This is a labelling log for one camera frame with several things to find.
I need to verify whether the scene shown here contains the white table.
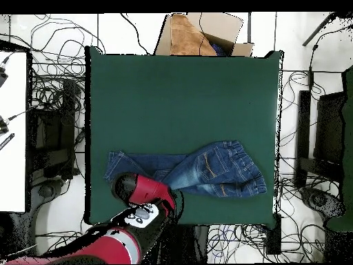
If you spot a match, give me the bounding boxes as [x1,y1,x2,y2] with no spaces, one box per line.
[0,50,28,213]

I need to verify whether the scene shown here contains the dark green table cloth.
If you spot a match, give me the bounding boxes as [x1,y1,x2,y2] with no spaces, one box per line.
[84,45,285,226]

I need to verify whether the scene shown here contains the brown cloth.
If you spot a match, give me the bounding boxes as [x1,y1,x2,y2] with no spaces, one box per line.
[170,13,218,57]

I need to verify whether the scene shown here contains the black office chair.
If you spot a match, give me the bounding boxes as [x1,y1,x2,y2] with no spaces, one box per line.
[28,78,81,202]
[294,90,347,222]

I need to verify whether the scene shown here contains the black connector with cable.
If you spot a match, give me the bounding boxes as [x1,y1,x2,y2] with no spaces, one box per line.
[0,53,13,88]

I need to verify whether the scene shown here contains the black and blue cable tangle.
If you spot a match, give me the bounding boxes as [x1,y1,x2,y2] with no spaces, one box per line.
[206,223,270,263]

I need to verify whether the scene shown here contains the black slanted rod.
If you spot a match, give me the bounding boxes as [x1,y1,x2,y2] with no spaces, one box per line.
[301,12,337,47]

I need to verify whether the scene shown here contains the black device with cable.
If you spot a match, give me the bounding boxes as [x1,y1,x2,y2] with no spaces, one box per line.
[0,108,31,136]

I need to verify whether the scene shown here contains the blue denim jeans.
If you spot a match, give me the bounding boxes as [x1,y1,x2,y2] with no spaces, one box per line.
[103,140,268,199]

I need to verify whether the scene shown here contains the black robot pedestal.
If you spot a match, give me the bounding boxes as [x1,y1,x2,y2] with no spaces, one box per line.
[154,224,210,264]

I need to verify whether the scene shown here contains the cardboard box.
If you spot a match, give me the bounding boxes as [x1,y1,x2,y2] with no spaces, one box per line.
[153,12,255,57]

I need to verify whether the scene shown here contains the green covered side table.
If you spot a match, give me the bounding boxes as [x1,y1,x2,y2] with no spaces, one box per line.
[326,64,353,233]

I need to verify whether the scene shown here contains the dark blue fabric item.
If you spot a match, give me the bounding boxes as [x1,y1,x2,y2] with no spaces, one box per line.
[210,41,228,57]

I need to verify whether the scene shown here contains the single black cable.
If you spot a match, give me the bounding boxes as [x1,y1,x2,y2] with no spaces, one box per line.
[119,12,151,55]

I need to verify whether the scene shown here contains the thin black cable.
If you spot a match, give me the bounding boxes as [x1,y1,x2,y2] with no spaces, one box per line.
[198,12,208,55]

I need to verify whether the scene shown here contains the black label strip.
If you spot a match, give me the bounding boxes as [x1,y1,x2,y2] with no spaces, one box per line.
[0,132,15,151]

